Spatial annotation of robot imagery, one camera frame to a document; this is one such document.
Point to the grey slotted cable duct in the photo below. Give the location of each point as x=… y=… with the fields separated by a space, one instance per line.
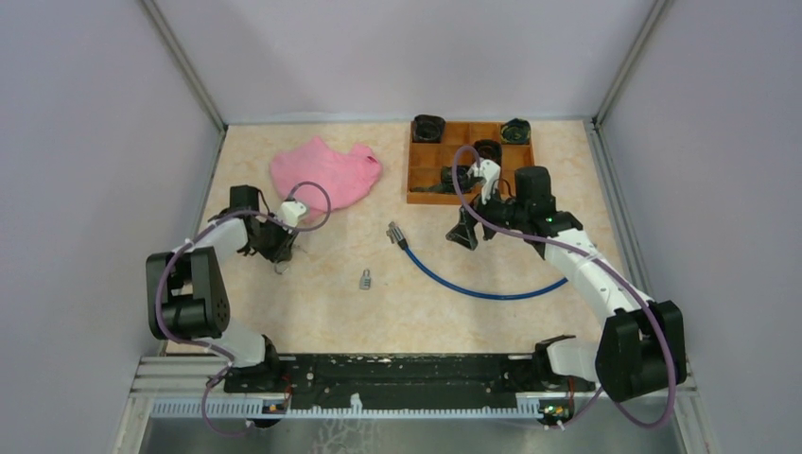
x=526 y=406

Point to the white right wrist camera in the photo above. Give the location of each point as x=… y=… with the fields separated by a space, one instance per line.
x=489 y=172

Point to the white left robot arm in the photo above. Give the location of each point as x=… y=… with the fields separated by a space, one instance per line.
x=187 y=297

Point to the wooden compartment tray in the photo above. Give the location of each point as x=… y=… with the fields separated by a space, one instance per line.
x=426 y=160

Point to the grey combination lock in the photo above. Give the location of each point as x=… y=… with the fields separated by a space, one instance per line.
x=365 y=280

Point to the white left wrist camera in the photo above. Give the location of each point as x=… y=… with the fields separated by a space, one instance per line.
x=291 y=213

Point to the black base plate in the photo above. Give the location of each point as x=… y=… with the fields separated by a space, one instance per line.
x=400 y=381

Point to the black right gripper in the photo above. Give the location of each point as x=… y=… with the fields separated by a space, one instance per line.
x=464 y=232

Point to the pink cloth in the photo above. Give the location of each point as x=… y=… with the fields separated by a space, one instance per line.
x=346 y=177

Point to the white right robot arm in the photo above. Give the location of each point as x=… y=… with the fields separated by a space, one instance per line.
x=642 y=345

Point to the brass padlock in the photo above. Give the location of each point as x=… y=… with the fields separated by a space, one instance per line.
x=281 y=267

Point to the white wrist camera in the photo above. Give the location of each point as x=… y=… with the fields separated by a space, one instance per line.
x=291 y=213
x=489 y=172

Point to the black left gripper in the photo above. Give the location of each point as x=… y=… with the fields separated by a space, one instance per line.
x=282 y=251

